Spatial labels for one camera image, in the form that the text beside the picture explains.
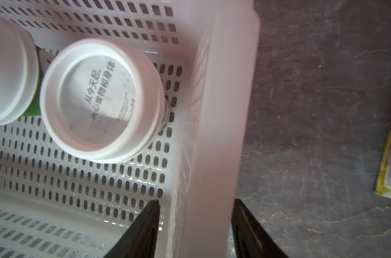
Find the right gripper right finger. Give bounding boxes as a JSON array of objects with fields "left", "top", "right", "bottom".
[{"left": 232, "top": 199, "right": 287, "bottom": 258}]

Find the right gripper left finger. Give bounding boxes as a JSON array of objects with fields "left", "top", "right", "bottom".
[{"left": 105, "top": 200, "right": 160, "bottom": 258}]

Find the white perforated plastic basket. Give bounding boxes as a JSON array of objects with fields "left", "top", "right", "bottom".
[{"left": 0, "top": 1, "right": 260, "bottom": 258}]

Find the yogurt cup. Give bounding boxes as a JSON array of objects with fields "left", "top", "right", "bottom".
[
  {"left": 0, "top": 18, "right": 44, "bottom": 125},
  {"left": 40, "top": 38, "right": 169, "bottom": 163}
]

